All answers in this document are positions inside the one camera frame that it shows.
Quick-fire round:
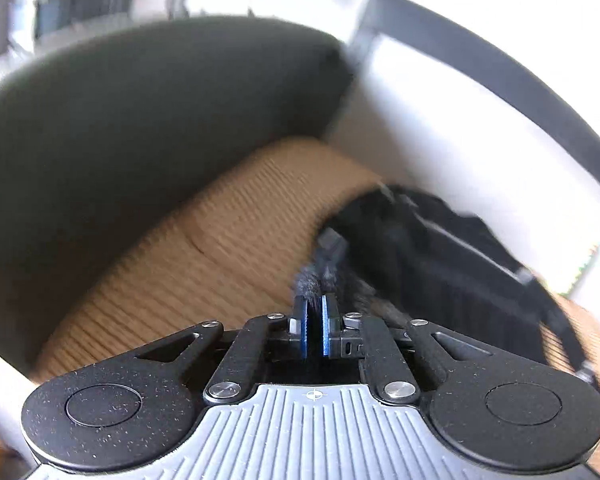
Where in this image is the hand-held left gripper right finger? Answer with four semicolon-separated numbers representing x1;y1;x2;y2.
321;294;473;406

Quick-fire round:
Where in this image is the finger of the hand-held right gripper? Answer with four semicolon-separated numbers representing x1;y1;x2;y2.
517;267;600;386

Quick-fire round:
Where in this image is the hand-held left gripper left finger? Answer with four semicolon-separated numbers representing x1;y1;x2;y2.
130;296;313;407

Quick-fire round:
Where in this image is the black knit garment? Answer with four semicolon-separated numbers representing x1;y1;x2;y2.
292;182;556;368

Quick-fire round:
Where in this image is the green chip can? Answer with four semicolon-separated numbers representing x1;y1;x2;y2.
562;242;600;297

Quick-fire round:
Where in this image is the brown woven seat mat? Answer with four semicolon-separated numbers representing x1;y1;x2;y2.
30;137;600;480

